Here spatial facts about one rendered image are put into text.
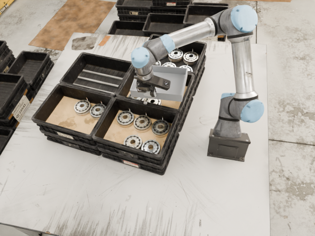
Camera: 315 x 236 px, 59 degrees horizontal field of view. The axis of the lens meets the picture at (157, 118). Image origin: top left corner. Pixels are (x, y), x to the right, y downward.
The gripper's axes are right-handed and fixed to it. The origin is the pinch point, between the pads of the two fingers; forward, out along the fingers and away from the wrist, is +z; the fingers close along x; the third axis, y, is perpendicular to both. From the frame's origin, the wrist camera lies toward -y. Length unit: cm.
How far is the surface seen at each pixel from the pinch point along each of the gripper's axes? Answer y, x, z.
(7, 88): 141, -32, 68
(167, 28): 17, -127, 103
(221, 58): -35, -60, 54
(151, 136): 3.5, 15.6, 21.6
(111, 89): 34.9, -16.6, 29.6
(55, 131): 60, 18, 19
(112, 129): 26.7, 13.0, 22.2
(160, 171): -3.2, 33.9, 26.7
